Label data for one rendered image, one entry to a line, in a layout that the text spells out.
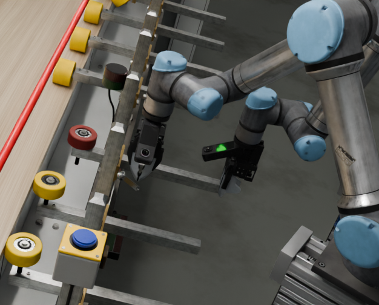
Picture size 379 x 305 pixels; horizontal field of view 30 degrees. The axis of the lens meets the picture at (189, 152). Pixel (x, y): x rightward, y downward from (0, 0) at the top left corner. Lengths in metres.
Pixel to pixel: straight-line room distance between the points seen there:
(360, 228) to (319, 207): 2.32
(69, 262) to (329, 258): 0.69
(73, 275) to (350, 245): 0.57
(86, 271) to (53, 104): 1.02
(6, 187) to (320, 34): 0.85
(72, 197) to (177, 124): 1.81
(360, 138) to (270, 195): 2.28
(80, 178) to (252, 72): 0.86
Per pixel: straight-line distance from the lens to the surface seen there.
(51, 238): 2.08
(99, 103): 2.73
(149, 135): 1.73
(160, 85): 1.68
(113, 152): 1.66
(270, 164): 3.90
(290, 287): 1.72
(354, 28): 1.40
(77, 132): 2.01
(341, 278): 1.61
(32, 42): 2.44
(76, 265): 1.17
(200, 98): 1.62
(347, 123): 1.40
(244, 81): 1.68
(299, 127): 1.84
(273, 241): 3.37
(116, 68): 1.85
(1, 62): 2.29
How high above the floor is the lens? 2.00
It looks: 32 degrees down
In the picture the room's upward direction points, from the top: 18 degrees clockwise
